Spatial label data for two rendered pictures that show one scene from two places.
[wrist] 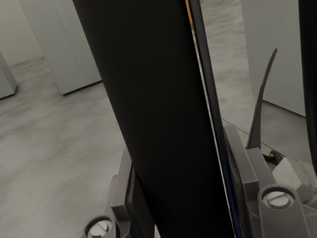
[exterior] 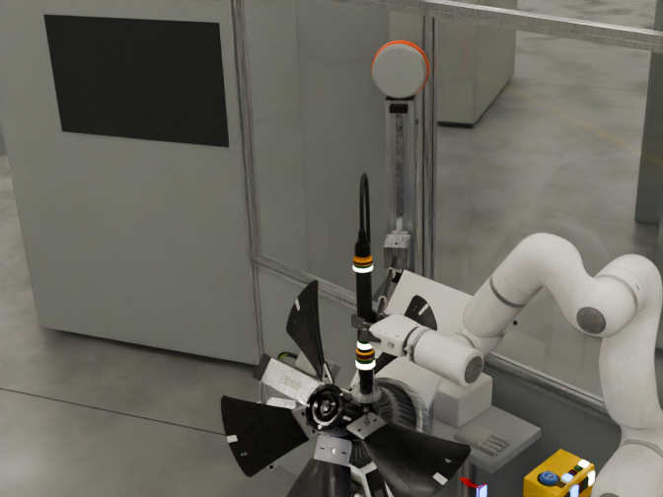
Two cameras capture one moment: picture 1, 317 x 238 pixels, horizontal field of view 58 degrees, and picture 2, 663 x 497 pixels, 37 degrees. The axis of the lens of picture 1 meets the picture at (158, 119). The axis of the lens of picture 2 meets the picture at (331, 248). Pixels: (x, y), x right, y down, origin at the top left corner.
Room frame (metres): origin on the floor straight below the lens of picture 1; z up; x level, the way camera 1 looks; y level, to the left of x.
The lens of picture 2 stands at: (-1.05, 1.65, 2.59)
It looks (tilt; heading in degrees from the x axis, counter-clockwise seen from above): 25 degrees down; 307
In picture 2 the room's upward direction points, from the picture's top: 2 degrees counter-clockwise
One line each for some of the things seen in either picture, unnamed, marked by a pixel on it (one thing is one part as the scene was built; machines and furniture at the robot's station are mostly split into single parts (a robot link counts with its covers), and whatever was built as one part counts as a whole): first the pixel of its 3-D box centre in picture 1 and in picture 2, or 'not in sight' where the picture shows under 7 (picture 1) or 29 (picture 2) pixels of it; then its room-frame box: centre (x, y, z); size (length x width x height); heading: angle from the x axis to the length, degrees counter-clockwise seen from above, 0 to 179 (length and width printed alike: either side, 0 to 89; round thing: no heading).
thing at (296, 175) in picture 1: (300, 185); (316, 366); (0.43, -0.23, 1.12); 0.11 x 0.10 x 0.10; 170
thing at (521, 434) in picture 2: not in sight; (468, 426); (0.12, -0.56, 0.85); 0.36 x 0.24 x 0.03; 170
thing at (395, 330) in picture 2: not in sight; (400, 335); (-0.01, 0.01, 1.48); 0.11 x 0.10 x 0.07; 170
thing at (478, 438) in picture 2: not in sight; (481, 439); (0.03, -0.49, 0.87); 0.15 x 0.09 x 0.02; 175
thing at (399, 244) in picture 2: not in sight; (398, 250); (0.36, -0.57, 1.37); 0.10 x 0.07 x 0.08; 115
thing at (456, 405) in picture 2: not in sight; (455, 392); (0.19, -0.61, 0.92); 0.17 x 0.16 x 0.11; 80
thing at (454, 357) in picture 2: not in sight; (451, 358); (-0.15, 0.03, 1.48); 0.13 x 0.09 x 0.08; 170
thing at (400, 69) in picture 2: not in sight; (400, 69); (0.40, -0.65, 1.88); 0.17 x 0.15 x 0.16; 170
